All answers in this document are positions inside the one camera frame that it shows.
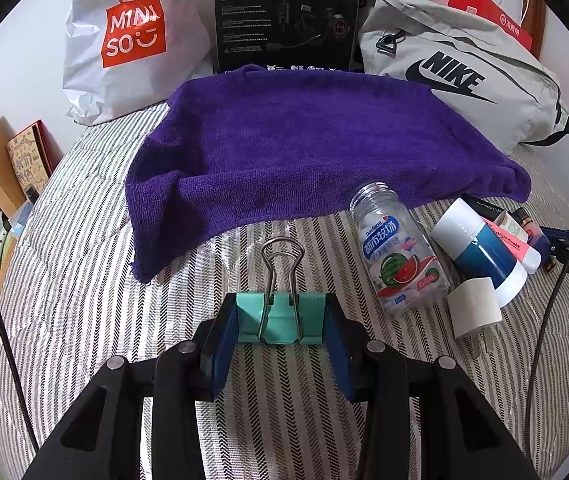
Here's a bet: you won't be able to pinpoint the pink white tube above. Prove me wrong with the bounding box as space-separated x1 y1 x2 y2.
484 219 541 275

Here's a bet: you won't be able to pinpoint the pink blue round container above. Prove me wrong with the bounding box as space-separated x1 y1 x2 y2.
512 207 551 264

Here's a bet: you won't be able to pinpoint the blue white cylinder container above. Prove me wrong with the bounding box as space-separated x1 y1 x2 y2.
432 198 528 308

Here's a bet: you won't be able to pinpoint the white charger plug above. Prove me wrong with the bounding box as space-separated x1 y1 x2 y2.
447 278 502 338

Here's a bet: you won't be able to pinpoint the clear candy bottle watermelon label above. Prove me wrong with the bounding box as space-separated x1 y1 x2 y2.
349 182 449 318

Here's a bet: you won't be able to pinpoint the teal binder clip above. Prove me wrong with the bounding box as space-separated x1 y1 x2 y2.
236 236 325 346

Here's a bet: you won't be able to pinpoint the small white jar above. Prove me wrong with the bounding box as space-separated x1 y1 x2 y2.
495 210 529 243

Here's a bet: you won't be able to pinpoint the black pen case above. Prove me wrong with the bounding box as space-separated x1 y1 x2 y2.
461 194 509 222

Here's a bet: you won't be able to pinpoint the striped quilt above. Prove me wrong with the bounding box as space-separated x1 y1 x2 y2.
0 104 569 479

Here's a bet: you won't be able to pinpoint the grey Nike bag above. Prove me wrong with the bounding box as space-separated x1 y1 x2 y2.
358 0 569 154

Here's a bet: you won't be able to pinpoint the brown patterned book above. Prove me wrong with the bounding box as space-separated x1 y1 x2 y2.
7 119 57 194

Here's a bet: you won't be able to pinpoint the purple towel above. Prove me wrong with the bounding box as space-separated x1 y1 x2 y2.
125 65 531 283

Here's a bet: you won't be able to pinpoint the black headset box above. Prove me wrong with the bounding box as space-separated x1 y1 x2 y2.
215 0 359 73

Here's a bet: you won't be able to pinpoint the white Miniso shopping bag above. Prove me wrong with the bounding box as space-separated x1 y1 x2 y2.
62 0 211 126

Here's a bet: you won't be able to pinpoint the red paper bag white handles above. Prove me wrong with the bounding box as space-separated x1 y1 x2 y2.
448 0 533 51

